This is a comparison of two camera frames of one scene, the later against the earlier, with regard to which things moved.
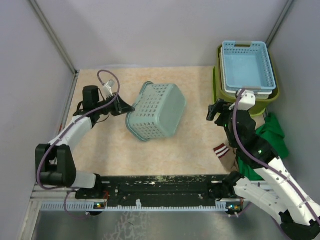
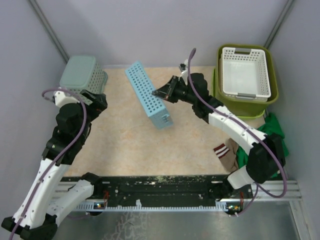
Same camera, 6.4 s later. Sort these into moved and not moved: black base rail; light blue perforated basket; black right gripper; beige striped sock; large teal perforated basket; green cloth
Moved: light blue perforated basket; black right gripper; large teal perforated basket
Not moved: green cloth; beige striped sock; black base rail
